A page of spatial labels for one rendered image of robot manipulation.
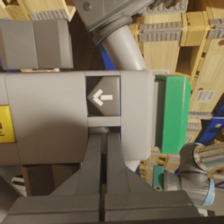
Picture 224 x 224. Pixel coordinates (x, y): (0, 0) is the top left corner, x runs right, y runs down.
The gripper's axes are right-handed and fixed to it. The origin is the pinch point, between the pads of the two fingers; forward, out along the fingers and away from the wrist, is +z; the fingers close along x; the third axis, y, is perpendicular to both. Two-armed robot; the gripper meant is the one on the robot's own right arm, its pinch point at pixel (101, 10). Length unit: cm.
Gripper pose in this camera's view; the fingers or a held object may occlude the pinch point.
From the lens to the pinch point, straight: 17.9
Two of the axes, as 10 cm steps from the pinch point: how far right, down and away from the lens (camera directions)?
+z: -8.6, 5.0, 1.1
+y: -5.1, -8.3, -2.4
